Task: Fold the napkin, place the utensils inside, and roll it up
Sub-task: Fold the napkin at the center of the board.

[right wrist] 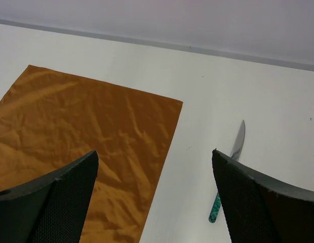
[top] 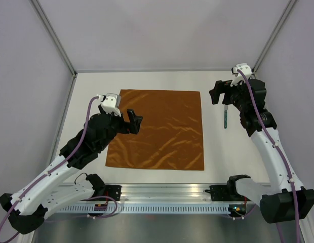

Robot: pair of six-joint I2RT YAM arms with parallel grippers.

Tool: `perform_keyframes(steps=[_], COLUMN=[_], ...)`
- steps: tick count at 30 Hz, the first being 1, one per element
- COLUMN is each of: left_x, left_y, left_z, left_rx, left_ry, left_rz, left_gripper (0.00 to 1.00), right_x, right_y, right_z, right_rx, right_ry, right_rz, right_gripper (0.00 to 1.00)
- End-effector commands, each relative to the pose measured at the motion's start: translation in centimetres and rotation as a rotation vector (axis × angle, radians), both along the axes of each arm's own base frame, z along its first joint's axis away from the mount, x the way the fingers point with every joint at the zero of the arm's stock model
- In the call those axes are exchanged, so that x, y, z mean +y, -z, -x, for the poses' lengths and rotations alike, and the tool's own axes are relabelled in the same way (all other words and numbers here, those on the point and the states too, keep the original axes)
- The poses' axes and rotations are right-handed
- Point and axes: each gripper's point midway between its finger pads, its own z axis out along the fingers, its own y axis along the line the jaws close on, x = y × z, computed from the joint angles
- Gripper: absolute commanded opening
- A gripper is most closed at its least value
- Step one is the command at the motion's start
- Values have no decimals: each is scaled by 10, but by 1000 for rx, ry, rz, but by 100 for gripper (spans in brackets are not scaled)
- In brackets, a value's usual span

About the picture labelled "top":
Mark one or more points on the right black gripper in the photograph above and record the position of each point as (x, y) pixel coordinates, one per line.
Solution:
(224, 87)

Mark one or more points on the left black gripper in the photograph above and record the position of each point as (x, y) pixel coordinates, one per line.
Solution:
(132, 126)

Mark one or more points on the green handled knife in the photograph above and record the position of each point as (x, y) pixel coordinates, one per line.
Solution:
(225, 116)

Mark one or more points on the brown satin napkin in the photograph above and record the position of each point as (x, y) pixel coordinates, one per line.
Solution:
(170, 136)

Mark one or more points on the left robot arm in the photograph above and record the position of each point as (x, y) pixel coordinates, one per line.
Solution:
(28, 208)

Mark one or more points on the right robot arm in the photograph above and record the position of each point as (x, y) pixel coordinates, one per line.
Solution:
(286, 198)

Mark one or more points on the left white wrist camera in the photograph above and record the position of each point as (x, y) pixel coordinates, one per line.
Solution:
(109, 104)

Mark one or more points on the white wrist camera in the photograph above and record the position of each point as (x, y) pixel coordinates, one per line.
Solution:
(240, 72)
(109, 104)

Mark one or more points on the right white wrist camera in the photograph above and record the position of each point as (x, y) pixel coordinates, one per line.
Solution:
(240, 72)

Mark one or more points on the aluminium mounting rail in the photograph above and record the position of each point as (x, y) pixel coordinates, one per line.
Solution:
(169, 193)

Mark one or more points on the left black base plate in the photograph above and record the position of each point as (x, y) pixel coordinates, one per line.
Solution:
(113, 191)

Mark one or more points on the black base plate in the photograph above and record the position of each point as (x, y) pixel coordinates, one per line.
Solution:
(113, 191)
(218, 193)

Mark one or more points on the white slotted cable duct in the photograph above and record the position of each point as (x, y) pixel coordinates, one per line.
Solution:
(148, 209)

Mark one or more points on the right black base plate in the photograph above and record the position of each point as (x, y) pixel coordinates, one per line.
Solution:
(218, 193)

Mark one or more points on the left aluminium frame post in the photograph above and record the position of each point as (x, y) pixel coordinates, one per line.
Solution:
(53, 36)

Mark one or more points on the aluminium frame post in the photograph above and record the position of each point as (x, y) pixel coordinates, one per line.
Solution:
(53, 36)
(274, 34)

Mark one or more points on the right aluminium frame post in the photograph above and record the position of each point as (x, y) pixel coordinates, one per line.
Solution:
(274, 34)

